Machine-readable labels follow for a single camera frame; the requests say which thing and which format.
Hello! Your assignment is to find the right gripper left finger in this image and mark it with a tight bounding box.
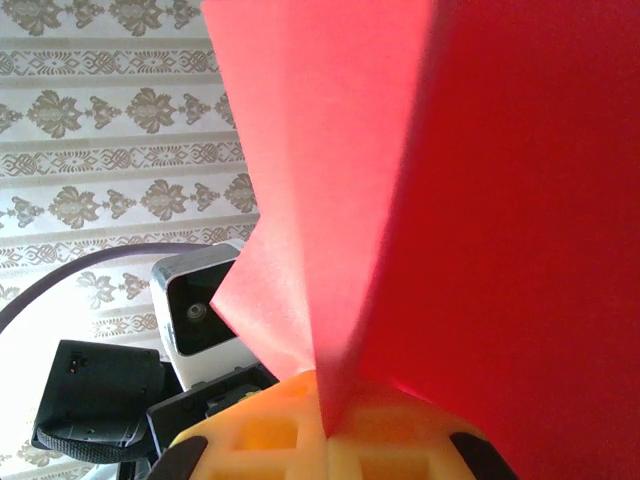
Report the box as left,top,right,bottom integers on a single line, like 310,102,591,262
148,370,330,480

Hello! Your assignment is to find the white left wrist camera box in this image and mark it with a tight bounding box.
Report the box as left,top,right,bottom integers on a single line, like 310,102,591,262
149,238,269,392

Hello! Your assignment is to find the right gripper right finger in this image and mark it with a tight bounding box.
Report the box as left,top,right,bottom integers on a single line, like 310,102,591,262
325,384,519,480

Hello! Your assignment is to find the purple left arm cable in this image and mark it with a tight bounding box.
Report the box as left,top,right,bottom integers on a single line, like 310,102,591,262
0,242,214,336

